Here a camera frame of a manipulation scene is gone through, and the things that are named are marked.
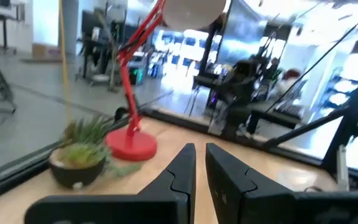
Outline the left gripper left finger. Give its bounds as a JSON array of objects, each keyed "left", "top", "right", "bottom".
[{"left": 137, "top": 142, "right": 197, "bottom": 224}]

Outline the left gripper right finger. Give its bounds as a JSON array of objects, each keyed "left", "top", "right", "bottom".
[{"left": 205, "top": 142, "right": 295, "bottom": 224}]

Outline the red desk lamp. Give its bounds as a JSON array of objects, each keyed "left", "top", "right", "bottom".
[{"left": 104, "top": 0, "right": 229, "bottom": 162}]

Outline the potted succulent plant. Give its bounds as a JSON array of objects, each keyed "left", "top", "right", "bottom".
[{"left": 48, "top": 114, "right": 143, "bottom": 190}]

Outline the computer case with lights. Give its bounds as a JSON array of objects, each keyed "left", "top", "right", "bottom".
[{"left": 128, "top": 65, "right": 145, "bottom": 85}]

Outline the person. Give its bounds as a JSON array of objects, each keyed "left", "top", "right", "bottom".
[{"left": 270, "top": 68, "right": 306, "bottom": 100}]

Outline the cardboard box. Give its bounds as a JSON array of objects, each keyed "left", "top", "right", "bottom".
[{"left": 30, "top": 42, "right": 62, "bottom": 62}]

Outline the yellow hanging cable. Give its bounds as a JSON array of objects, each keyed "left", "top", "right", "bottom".
[{"left": 57, "top": 0, "right": 73, "bottom": 125}]

